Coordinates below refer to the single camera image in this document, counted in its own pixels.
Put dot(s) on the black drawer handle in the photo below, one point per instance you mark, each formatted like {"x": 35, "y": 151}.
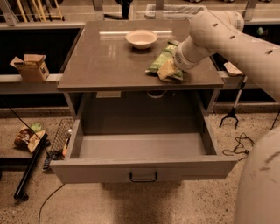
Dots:
{"x": 143, "y": 178}

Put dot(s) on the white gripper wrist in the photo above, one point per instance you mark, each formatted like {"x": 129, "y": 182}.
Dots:
{"x": 181, "y": 60}

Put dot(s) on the open grey top drawer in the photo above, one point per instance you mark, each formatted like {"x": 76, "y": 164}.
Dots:
{"x": 113, "y": 137}

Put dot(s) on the open cardboard box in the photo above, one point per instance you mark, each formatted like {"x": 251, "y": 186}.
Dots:
{"x": 32, "y": 67}

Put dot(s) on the brown snack bag on floor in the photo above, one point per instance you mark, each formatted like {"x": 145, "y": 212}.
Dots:
{"x": 28, "y": 138}

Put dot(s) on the white foam takeout container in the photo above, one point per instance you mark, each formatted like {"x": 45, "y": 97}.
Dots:
{"x": 232, "y": 70}

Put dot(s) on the white mesh tray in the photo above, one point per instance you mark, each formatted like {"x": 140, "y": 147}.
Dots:
{"x": 174, "y": 11}

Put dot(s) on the wire mesh basket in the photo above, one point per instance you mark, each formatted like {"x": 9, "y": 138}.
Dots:
{"x": 60, "y": 143}

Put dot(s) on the black pole on floor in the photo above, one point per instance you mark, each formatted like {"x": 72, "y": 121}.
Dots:
{"x": 20, "y": 193}

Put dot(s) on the green jalapeno chip bag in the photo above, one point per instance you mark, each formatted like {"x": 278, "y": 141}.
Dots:
{"x": 166, "y": 54}

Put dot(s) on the yellow broom handles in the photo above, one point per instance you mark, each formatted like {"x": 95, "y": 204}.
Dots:
{"x": 38, "y": 10}

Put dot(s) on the white paper bowl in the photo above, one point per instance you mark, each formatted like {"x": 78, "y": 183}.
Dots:
{"x": 141, "y": 39}

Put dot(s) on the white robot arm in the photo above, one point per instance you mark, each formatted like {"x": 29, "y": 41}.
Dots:
{"x": 214, "y": 31}

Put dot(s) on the grey drawer cabinet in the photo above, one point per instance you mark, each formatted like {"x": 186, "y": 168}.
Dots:
{"x": 103, "y": 60}

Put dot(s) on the reacher grabber tool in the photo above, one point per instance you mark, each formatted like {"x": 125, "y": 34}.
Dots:
{"x": 231, "y": 113}

